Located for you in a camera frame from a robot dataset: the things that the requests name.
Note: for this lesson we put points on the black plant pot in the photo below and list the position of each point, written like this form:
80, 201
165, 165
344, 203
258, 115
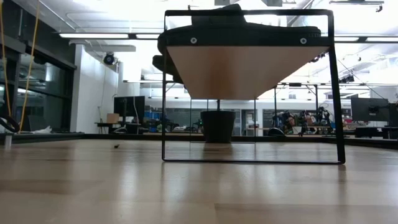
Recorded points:
217, 127

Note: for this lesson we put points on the black computer monitor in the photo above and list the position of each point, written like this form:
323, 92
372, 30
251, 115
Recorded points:
129, 105
370, 109

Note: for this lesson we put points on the dark office desk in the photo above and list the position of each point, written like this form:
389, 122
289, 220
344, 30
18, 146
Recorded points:
124, 124

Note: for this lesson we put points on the cardboard box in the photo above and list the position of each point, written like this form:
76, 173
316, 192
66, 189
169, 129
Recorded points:
112, 118

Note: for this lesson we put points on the background robot workstation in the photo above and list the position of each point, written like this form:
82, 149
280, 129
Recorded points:
298, 123

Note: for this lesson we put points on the long ceiling light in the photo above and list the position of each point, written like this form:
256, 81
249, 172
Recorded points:
93, 35

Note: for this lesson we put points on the wooden shelf with black frame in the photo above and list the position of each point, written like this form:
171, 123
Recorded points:
242, 71

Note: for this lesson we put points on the black round wall device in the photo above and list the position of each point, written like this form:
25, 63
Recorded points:
109, 58

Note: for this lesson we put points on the black aluminium table frame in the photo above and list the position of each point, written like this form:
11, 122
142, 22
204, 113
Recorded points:
93, 136

